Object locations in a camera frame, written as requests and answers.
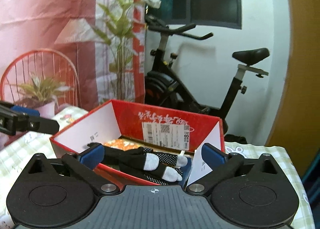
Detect black exercise bike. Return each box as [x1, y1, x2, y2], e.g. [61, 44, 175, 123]
[144, 14, 271, 136]

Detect orange printed package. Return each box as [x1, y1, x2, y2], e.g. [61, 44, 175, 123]
[103, 139, 142, 151]

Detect teal curtain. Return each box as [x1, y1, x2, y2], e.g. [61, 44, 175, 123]
[302, 155, 320, 209]

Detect wooden door panel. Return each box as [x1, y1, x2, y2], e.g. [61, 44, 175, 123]
[267, 0, 319, 176]

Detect white shipping label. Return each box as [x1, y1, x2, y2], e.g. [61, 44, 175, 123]
[142, 122, 190, 151]

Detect printed red backdrop cloth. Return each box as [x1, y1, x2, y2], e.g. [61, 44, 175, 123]
[1, 0, 145, 117]

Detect red strawberry cardboard box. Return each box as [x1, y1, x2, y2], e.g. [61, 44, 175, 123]
[50, 100, 225, 188]

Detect black white dotted gloves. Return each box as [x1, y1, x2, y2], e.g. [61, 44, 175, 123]
[101, 146, 188, 185]

